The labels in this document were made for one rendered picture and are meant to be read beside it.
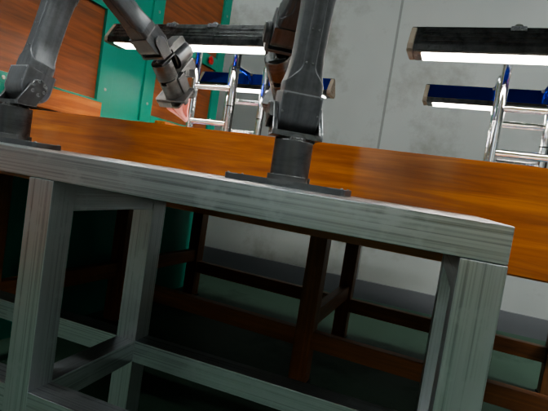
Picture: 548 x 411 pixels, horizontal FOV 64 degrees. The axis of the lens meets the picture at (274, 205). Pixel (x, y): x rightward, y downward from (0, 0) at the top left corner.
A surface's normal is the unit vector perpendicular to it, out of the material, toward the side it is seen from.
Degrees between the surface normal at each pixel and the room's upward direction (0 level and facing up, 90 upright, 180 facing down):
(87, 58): 90
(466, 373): 90
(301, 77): 99
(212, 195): 90
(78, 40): 90
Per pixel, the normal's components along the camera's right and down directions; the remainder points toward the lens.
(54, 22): 0.80, 0.15
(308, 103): 0.16, 0.24
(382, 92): -0.33, 0.00
